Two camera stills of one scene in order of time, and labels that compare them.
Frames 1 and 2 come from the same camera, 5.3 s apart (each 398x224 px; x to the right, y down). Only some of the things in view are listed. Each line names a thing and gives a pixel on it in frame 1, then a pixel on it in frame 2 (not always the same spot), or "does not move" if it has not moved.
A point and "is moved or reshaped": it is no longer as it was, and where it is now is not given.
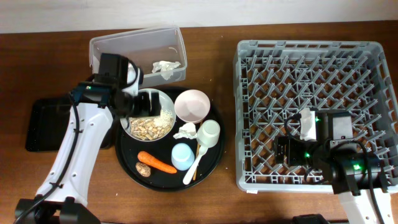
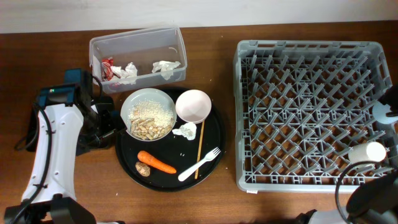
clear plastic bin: (146, 46) does not move
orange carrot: (147, 158) does not move
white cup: (209, 133) is moved or reshaped
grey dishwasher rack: (273, 79) does not move
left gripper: (145, 107) to (115, 124)
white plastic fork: (187, 177) to (208, 157)
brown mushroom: (143, 169) does not move
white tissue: (165, 68) does not move
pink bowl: (192, 106) does not move
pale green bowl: (151, 129) does not move
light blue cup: (182, 157) to (379, 111)
